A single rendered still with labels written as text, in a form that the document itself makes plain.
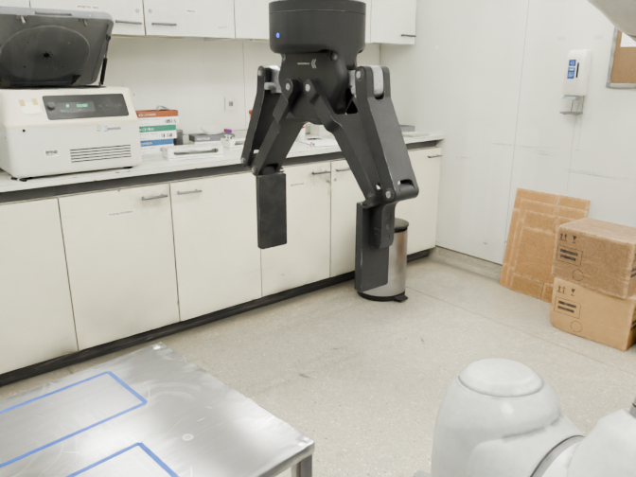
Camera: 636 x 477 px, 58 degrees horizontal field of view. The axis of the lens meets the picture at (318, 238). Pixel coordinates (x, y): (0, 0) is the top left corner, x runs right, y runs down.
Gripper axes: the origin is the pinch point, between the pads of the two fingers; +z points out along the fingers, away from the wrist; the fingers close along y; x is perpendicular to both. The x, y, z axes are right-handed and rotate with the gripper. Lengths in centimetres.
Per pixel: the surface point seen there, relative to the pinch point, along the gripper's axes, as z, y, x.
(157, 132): 19, 259, -99
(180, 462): 38.1, 28.2, 1.9
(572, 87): -5, 124, -279
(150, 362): 38, 58, -6
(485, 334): 120, 119, -211
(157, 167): 30, 217, -79
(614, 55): -21, 108, -287
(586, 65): -16, 119, -282
